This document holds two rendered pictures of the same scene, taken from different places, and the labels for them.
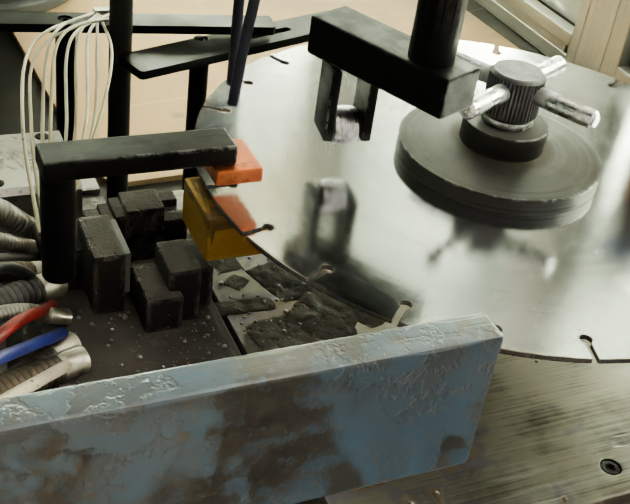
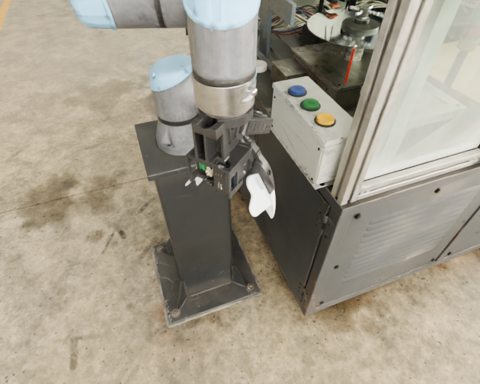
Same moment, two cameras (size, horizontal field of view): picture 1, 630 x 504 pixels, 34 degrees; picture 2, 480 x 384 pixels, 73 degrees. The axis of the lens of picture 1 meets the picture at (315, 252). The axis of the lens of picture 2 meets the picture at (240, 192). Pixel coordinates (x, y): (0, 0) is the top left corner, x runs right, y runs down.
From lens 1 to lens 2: 1.25 m
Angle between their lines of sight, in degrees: 70
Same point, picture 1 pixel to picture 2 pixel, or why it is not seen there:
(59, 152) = not seen: outside the picture
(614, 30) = not seen: outside the picture
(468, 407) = (289, 14)
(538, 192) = (346, 24)
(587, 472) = (315, 63)
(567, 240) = (337, 28)
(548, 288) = (323, 26)
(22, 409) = not seen: outside the picture
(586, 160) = (362, 28)
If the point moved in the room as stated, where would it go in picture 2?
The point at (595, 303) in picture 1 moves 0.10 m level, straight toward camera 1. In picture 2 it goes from (321, 28) to (290, 24)
